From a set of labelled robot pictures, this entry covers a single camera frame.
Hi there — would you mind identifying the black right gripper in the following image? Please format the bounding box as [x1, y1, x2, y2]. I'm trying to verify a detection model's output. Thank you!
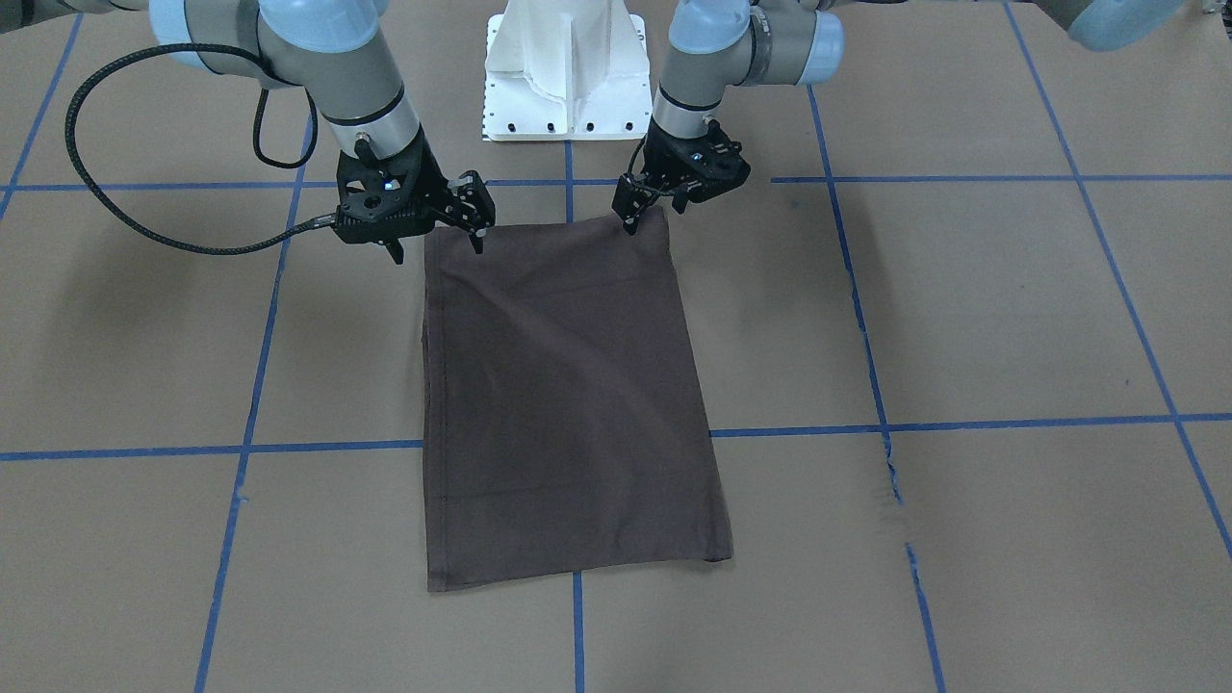
[333, 131, 496, 265]

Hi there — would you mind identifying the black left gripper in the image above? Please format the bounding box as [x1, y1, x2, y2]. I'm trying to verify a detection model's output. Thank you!
[614, 118, 752, 236]

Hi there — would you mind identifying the dark brown t-shirt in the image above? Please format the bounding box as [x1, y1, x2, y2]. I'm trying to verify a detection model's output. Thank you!
[423, 207, 733, 593]

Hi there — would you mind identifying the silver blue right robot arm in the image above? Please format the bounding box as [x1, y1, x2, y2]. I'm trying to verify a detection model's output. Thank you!
[2, 1, 496, 264]

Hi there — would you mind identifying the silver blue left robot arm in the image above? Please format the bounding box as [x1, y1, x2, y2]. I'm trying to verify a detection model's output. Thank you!
[612, 1, 846, 234]

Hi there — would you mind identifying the braided right wrist cable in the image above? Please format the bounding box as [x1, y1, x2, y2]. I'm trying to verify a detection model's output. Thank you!
[64, 43, 338, 256]

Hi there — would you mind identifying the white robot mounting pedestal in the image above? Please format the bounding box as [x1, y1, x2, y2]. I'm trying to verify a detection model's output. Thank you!
[480, 1, 653, 141]

